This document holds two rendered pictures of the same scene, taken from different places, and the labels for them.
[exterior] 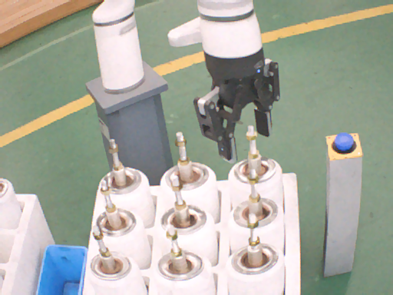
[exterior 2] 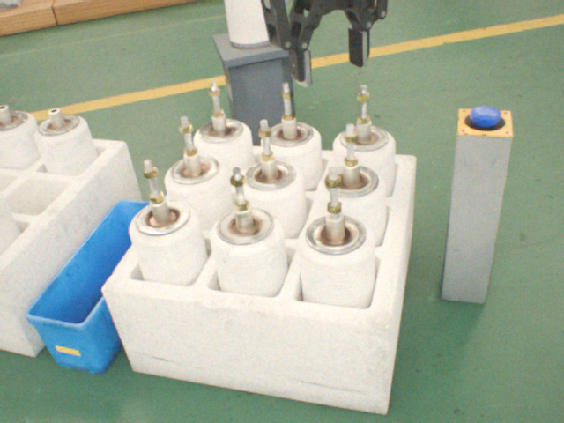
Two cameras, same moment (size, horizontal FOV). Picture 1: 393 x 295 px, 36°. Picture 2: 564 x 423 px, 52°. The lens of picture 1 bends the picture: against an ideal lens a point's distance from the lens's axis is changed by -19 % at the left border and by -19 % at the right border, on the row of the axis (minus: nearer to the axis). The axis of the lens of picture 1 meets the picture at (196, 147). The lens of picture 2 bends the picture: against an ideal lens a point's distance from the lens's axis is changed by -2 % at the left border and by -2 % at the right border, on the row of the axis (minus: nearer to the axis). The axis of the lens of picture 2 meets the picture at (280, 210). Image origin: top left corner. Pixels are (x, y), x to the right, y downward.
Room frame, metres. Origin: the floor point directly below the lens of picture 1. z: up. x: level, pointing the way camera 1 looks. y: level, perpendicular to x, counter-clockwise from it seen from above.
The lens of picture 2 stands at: (0.22, -0.11, 0.71)
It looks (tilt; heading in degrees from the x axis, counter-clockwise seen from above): 37 degrees down; 11
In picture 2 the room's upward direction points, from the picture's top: 7 degrees counter-clockwise
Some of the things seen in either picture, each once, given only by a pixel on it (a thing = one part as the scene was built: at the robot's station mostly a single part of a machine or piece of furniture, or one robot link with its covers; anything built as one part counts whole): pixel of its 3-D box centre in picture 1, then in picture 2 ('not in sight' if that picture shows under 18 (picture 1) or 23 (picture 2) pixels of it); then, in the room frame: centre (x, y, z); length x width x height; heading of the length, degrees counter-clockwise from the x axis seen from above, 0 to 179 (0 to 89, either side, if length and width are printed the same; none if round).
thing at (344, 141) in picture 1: (344, 143); (485, 118); (0.95, -0.26, 0.32); 0.04 x 0.04 x 0.02
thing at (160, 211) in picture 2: (107, 261); (160, 211); (0.82, 0.17, 0.26); 0.02 x 0.02 x 0.03
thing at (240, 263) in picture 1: (255, 259); (336, 234); (0.78, -0.06, 0.25); 0.08 x 0.08 x 0.01
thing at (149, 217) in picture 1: (132, 219); (229, 177); (1.05, 0.14, 0.16); 0.10 x 0.10 x 0.18
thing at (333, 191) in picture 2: (253, 233); (333, 195); (0.78, -0.06, 0.31); 0.01 x 0.01 x 0.08; 59
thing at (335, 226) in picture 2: (255, 253); (335, 226); (0.78, -0.06, 0.26); 0.02 x 0.02 x 0.03
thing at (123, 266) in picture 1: (110, 266); (162, 218); (0.82, 0.17, 0.25); 0.08 x 0.08 x 0.01
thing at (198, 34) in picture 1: (218, 21); not in sight; (0.80, -0.05, 0.65); 0.11 x 0.09 x 0.06; 40
